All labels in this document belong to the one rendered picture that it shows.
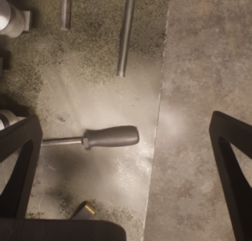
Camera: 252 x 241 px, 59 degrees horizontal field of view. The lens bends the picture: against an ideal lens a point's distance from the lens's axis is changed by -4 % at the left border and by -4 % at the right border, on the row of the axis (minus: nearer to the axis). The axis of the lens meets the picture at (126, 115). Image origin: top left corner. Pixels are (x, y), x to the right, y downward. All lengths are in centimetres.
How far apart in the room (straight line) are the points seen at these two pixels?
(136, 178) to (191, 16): 110
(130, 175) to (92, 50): 23
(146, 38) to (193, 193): 118
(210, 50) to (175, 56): 20
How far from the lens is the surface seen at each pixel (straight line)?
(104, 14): 42
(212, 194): 152
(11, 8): 38
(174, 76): 131
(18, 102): 45
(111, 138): 38
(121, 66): 39
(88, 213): 45
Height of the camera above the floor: 128
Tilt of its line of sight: 84 degrees down
